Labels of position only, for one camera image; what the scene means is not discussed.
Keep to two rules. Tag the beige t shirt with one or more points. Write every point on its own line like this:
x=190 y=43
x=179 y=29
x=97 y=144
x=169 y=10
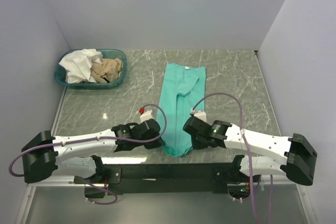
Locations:
x=109 y=71

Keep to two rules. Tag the teal plastic basket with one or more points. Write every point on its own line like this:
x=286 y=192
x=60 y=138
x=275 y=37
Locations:
x=60 y=73

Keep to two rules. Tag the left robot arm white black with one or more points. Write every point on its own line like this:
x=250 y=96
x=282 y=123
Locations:
x=47 y=155

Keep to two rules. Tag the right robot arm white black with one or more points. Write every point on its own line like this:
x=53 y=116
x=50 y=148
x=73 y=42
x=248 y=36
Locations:
x=293 y=157

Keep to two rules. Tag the teal t shirt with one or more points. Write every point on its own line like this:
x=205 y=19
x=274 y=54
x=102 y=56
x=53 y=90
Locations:
x=182 y=88

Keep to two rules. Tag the aluminium frame rail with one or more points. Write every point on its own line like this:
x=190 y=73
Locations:
x=67 y=181

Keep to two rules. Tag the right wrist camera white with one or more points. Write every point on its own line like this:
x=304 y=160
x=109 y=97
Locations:
x=200 y=114

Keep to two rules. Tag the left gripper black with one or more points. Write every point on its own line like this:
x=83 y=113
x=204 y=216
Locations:
x=156 y=143

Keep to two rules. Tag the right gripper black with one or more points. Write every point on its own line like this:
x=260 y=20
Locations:
x=197 y=146

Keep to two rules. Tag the white t shirt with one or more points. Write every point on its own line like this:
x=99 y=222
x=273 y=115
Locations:
x=78 y=65

